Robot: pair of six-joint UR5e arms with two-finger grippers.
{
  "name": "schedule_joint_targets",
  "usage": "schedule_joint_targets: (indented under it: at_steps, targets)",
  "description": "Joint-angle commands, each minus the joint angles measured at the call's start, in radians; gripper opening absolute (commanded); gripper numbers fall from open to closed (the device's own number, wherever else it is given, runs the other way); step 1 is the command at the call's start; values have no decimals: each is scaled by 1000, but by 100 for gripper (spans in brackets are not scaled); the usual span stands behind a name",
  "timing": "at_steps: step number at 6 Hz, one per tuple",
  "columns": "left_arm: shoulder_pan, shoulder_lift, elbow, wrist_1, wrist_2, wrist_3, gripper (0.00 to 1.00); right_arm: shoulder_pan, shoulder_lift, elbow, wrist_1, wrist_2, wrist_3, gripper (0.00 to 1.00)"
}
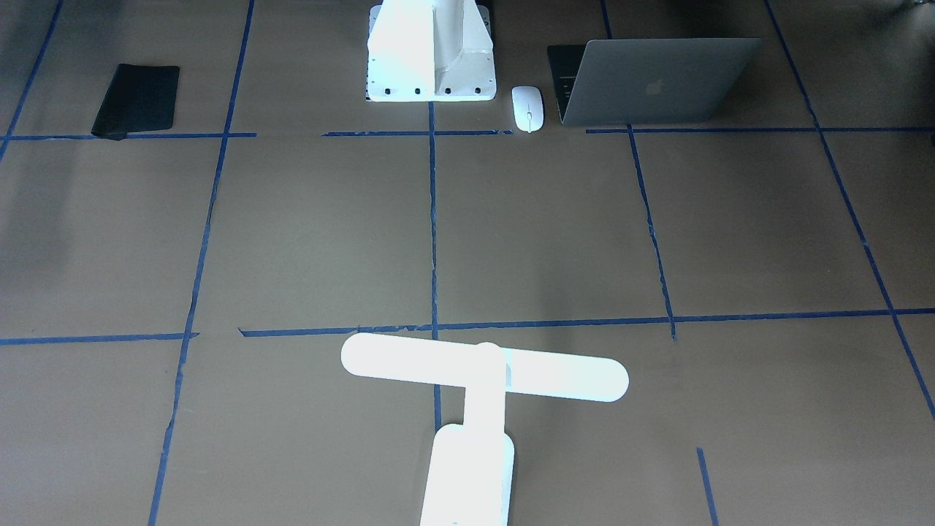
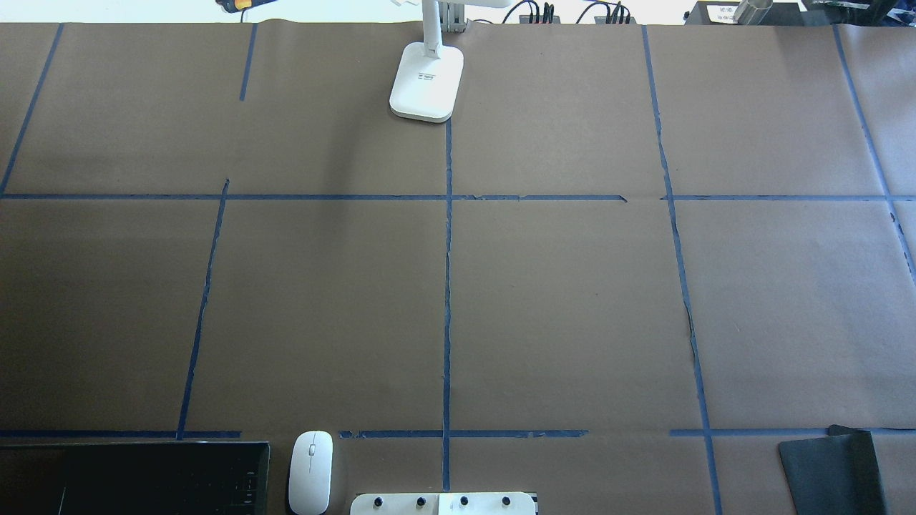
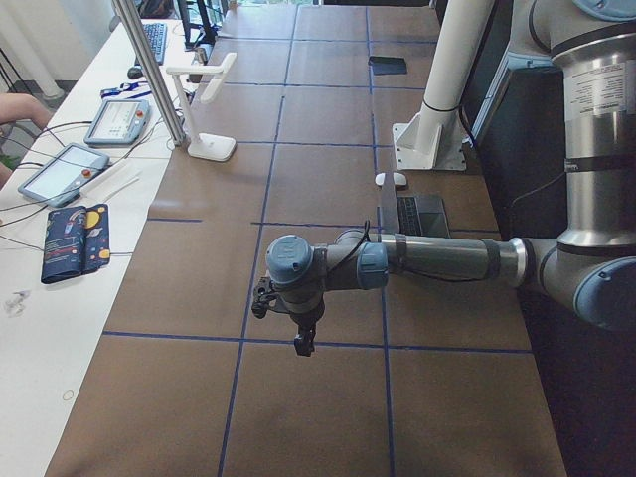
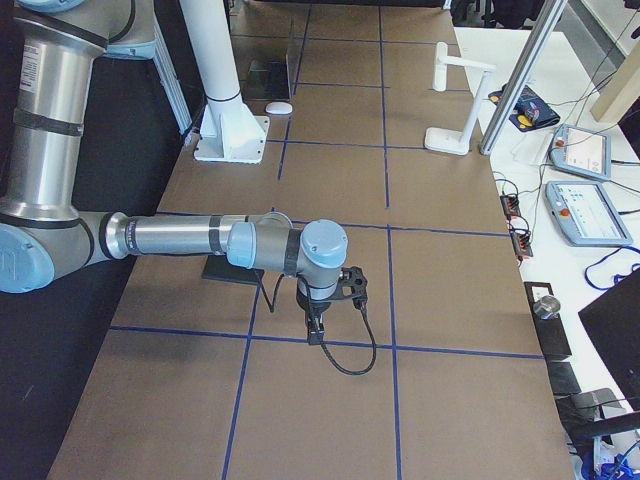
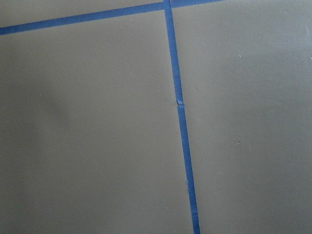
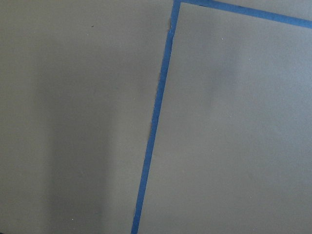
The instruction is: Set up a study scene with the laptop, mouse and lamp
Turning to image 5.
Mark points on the blue tape line crosswise near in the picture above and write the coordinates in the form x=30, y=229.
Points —
x=114, y=13

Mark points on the blue tape line lengthwise left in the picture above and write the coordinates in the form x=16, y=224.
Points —
x=181, y=115

